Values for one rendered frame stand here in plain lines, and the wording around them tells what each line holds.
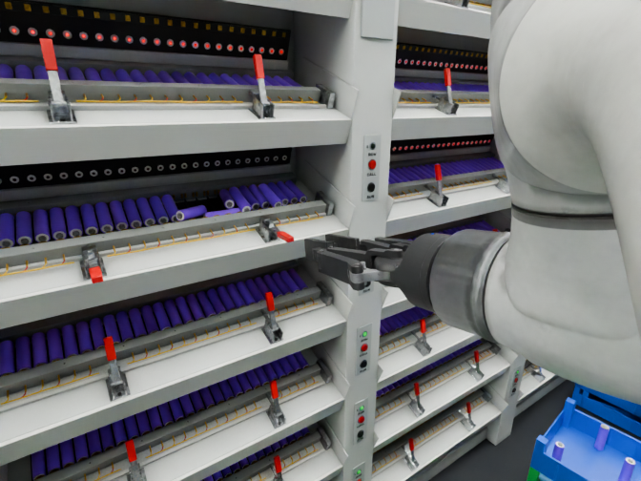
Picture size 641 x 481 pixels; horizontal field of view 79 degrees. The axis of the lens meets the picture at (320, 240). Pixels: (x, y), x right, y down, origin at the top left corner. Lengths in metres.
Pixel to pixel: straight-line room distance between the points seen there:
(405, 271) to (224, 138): 0.35
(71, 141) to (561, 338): 0.53
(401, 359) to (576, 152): 0.90
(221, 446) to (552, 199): 0.74
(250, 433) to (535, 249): 0.71
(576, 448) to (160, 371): 0.96
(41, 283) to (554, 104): 0.58
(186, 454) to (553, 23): 0.82
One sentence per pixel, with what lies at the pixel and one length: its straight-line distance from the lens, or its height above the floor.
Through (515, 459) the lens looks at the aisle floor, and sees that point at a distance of 1.71.
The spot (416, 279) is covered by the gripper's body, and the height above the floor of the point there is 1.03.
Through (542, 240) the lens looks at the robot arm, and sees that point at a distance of 0.26.
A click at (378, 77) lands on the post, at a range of 0.75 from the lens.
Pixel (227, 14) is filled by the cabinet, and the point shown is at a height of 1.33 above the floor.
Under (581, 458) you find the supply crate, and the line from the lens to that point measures 1.19.
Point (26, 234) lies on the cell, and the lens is 0.68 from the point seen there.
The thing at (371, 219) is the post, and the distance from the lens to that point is 0.78.
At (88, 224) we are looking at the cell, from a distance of 0.68.
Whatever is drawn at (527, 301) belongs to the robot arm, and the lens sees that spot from 0.28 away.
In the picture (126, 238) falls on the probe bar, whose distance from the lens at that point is 0.64.
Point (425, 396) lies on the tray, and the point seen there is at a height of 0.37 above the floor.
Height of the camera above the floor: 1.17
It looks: 19 degrees down
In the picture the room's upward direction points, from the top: straight up
